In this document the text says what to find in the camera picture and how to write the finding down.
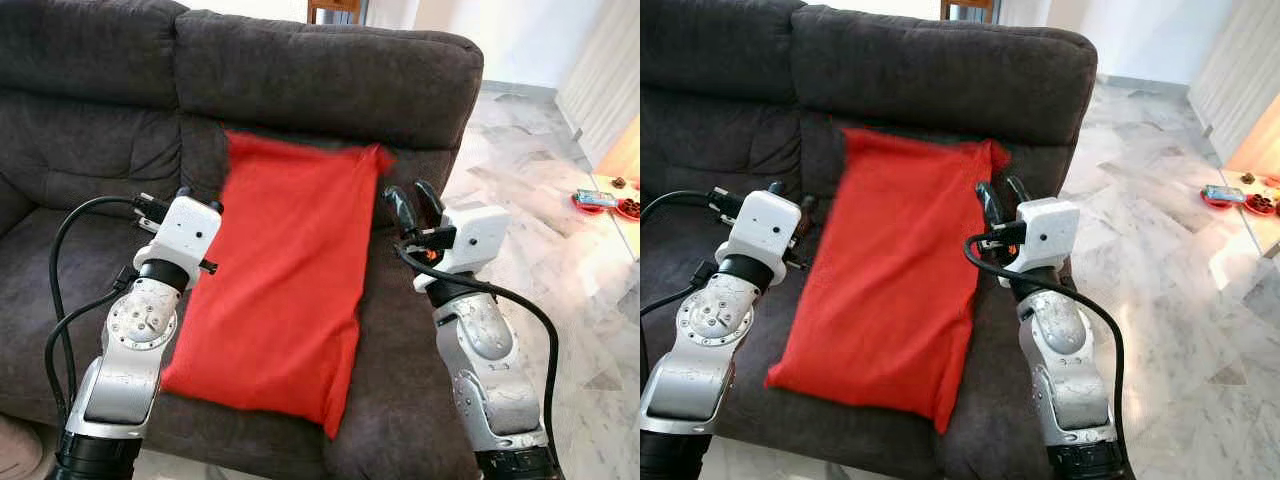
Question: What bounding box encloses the red pillow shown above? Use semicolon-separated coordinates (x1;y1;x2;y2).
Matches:
765;126;1012;436
159;129;397;442

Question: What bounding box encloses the red bowl with blue packet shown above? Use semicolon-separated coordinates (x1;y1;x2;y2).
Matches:
1199;182;1250;210
571;187;620;215

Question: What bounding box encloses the pale pink cushion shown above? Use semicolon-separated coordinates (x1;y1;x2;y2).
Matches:
0;413;48;480

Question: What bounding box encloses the brown wooden chair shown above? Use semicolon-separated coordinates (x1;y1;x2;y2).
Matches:
939;0;998;24
306;0;363;27

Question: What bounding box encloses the white pleated curtain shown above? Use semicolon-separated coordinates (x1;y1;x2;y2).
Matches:
554;0;641;173
1184;0;1280;168

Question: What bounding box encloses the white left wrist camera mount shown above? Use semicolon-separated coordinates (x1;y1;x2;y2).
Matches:
159;194;224;292
741;189;804;288

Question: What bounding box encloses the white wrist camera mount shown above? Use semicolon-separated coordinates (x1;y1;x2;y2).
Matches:
414;204;512;294
741;189;804;288
997;197;1082;290
159;194;224;292

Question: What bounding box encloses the large dark grey sofa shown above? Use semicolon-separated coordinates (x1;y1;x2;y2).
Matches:
0;0;487;480
640;0;1099;480

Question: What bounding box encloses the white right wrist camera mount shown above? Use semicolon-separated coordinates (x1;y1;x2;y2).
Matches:
997;197;1082;290
414;204;512;294

